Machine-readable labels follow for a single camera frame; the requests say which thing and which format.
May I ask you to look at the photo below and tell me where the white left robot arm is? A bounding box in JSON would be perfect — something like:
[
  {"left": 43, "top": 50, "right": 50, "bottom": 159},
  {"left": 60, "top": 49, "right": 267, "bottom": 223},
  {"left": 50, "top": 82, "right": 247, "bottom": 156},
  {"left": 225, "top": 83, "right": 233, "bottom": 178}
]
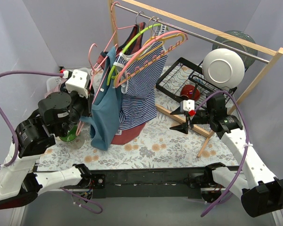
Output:
[{"left": 0, "top": 91, "right": 191, "bottom": 210}]

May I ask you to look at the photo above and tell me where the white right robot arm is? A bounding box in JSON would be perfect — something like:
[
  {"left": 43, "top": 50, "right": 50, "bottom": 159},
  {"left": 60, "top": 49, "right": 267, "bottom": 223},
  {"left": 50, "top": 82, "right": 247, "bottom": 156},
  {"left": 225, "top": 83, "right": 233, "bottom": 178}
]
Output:
[{"left": 171, "top": 92, "right": 283, "bottom": 218}]

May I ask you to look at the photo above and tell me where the thick pink plastic hanger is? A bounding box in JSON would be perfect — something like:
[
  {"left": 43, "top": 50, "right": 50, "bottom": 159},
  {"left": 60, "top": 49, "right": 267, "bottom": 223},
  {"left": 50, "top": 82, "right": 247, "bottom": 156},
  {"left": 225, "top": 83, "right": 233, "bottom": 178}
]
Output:
[{"left": 114, "top": 30, "right": 188, "bottom": 88}]

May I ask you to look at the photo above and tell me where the blue white striped tank top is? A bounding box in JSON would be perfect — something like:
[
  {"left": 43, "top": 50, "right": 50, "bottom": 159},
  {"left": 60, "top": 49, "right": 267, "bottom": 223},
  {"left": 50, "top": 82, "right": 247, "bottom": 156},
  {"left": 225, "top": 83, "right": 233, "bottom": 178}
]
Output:
[{"left": 113, "top": 42, "right": 169, "bottom": 130}]

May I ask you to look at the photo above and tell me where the yellow plastic hanger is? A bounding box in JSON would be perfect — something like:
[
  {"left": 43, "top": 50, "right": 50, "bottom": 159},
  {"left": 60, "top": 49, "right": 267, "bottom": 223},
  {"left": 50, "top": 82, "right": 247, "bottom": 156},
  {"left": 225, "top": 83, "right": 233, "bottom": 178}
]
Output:
[{"left": 115, "top": 24, "right": 181, "bottom": 76}]

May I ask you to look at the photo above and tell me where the red tank top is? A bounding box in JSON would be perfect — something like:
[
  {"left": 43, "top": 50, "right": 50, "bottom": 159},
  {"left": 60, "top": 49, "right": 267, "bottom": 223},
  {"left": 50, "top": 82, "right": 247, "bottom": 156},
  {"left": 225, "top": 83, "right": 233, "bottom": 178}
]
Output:
[{"left": 111, "top": 22, "right": 146, "bottom": 145}]

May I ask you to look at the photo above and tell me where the green plastic hanger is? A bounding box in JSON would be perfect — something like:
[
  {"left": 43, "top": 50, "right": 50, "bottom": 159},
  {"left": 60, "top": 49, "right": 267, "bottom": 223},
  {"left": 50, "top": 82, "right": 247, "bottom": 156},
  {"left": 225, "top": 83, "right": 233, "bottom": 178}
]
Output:
[{"left": 107, "top": 11, "right": 165, "bottom": 86}]

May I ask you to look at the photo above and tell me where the red ceramic bowl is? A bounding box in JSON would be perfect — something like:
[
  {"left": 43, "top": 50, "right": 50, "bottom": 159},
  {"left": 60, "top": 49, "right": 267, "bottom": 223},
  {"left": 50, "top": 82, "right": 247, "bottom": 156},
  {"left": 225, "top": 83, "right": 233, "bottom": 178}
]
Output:
[{"left": 180, "top": 84, "right": 200, "bottom": 101}]

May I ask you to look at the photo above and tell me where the pink garment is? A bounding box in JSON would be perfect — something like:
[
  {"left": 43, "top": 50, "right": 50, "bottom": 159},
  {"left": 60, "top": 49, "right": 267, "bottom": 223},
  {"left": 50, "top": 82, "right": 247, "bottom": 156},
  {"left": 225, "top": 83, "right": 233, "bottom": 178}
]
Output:
[{"left": 44, "top": 83, "right": 64, "bottom": 98}]

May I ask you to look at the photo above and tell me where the green mug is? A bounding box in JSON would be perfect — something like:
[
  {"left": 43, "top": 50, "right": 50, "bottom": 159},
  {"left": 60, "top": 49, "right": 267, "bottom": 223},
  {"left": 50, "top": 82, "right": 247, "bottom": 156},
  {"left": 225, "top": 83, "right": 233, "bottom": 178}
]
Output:
[{"left": 59, "top": 125, "right": 77, "bottom": 142}]

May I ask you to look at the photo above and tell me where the floral table mat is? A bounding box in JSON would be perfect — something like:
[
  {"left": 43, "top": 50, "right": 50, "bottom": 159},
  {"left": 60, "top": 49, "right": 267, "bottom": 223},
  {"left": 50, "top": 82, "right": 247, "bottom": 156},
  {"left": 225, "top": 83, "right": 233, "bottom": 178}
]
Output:
[{"left": 36, "top": 67, "right": 247, "bottom": 172}]

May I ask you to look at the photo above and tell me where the white plastic laundry basket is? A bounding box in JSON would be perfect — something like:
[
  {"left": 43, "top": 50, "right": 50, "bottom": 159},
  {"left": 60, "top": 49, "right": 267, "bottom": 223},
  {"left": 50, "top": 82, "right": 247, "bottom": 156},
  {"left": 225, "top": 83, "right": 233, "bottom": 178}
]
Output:
[{"left": 46, "top": 67, "right": 91, "bottom": 91}]

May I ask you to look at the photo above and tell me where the white ceramic plate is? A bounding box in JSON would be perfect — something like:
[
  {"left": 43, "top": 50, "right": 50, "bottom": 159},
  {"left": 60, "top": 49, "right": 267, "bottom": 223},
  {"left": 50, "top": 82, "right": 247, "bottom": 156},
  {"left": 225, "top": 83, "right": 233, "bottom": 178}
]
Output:
[{"left": 202, "top": 48, "right": 245, "bottom": 89}]

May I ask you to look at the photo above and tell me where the teal patterned ceramic plate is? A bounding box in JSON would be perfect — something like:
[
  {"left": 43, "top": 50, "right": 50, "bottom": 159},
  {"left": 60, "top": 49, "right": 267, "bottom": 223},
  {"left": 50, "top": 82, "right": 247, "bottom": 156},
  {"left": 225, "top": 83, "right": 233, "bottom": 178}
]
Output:
[{"left": 212, "top": 30, "right": 258, "bottom": 69}]

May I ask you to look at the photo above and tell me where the wooden clothes rack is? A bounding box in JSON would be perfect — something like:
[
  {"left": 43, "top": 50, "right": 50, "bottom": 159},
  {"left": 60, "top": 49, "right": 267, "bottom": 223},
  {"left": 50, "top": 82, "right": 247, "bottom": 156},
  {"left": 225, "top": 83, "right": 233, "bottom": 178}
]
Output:
[{"left": 108, "top": 0, "right": 283, "bottom": 158}]

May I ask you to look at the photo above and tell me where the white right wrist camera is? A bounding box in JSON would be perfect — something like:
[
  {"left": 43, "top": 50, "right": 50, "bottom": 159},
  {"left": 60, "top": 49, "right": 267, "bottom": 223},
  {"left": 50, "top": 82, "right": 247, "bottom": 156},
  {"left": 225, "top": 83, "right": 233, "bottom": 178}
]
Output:
[{"left": 180, "top": 99, "right": 195, "bottom": 116}]

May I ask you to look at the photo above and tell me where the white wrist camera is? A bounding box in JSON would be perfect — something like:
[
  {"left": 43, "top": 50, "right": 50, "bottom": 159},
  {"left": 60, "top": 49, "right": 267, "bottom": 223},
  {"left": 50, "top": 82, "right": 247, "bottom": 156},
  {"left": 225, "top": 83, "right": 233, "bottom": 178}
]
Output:
[
  {"left": 65, "top": 69, "right": 90, "bottom": 99},
  {"left": 180, "top": 99, "right": 195, "bottom": 116}
]

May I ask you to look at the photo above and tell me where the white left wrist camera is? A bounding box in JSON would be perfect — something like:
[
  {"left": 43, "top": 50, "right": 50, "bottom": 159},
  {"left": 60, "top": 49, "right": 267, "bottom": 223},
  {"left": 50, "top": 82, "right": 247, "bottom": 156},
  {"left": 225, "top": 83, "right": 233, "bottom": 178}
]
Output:
[{"left": 65, "top": 69, "right": 90, "bottom": 99}]

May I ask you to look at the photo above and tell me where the black wire dish rack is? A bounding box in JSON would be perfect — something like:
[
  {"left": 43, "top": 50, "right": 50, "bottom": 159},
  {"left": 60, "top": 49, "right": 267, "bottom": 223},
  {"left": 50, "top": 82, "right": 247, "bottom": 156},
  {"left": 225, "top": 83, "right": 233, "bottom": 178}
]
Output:
[{"left": 156, "top": 57, "right": 237, "bottom": 108}]

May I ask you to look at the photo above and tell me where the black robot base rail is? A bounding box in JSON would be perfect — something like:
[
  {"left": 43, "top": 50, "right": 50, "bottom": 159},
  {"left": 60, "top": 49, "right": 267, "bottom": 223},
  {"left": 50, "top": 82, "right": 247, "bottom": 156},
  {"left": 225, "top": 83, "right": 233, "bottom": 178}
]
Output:
[{"left": 92, "top": 167, "right": 220, "bottom": 199}]

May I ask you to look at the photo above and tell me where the pink wire hanger at post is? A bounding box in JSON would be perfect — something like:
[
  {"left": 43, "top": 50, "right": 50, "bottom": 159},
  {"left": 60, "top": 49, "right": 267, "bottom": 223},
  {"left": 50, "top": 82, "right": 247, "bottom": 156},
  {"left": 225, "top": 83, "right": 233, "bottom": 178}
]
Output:
[{"left": 100, "top": 0, "right": 139, "bottom": 56}]

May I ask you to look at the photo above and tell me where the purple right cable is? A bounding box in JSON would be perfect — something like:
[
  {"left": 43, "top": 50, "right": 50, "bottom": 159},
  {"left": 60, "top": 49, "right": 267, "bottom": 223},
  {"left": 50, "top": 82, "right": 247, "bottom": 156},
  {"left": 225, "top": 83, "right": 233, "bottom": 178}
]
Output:
[{"left": 195, "top": 90, "right": 250, "bottom": 217}]

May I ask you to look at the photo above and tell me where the purple cable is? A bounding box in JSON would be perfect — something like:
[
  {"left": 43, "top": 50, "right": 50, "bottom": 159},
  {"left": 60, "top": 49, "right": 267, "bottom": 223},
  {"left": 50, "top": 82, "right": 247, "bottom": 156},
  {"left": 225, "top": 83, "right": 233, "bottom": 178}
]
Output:
[
  {"left": 195, "top": 90, "right": 250, "bottom": 217},
  {"left": 0, "top": 70, "right": 103, "bottom": 214}
]

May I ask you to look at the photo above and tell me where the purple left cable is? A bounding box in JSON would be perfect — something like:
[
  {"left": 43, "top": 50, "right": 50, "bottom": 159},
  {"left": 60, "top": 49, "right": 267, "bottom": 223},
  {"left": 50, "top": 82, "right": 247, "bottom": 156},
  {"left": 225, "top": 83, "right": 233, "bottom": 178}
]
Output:
[{"left": 0, "top": 70, "right": 103, "bottom": 214}]

